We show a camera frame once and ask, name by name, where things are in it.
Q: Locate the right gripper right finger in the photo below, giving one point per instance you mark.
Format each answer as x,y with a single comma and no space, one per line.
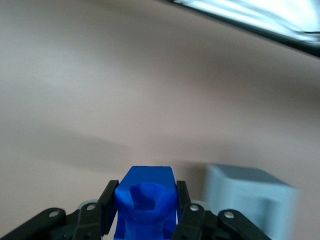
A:
200,220

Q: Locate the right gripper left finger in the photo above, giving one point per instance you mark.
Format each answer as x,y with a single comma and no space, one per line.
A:
87,220

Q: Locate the blue plastic part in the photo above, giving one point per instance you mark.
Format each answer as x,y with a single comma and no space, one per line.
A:
147,200

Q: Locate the gray square base block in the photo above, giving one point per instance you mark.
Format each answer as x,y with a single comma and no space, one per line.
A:
250,200

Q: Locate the brown table cover sheet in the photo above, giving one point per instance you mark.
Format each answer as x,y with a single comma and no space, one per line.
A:
125,87

